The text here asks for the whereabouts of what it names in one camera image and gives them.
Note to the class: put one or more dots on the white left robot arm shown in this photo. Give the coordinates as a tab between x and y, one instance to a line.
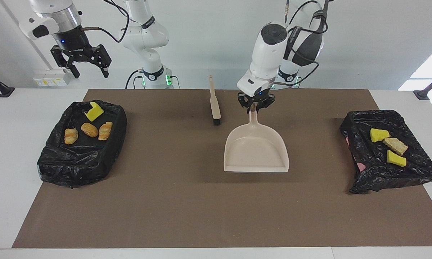
270	54

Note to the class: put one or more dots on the bin lined with black bag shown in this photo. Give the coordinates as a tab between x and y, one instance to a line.
82	165

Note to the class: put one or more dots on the beige plastic dustpan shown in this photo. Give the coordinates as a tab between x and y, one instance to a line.
255	151

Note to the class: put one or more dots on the pale toy pastry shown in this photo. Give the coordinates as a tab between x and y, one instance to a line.
105	131
71	136

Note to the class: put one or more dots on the pink bin with black bag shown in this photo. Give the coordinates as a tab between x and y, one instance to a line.
392	172

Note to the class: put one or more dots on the beige hand brush black bristles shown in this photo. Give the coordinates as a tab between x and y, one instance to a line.
214	106

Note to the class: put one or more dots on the yellow and green sponge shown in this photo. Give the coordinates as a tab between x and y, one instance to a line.
94	112

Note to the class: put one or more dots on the brown toy bread roll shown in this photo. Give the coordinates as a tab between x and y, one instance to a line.
89	130

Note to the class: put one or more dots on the black table clamp stand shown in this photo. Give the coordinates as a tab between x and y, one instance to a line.
1	90
426	93

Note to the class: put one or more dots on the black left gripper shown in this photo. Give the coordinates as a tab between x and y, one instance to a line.
256	99

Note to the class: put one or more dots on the white wall socket box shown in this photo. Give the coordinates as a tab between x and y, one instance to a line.
50	79

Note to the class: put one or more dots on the striped toy croissant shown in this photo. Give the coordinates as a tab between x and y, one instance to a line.
395	145

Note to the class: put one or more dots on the brown table mat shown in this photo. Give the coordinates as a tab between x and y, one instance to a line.
216	223

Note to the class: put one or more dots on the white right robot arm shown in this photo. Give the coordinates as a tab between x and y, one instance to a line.
144	36

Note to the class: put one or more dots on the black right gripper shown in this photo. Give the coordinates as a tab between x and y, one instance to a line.
73	41

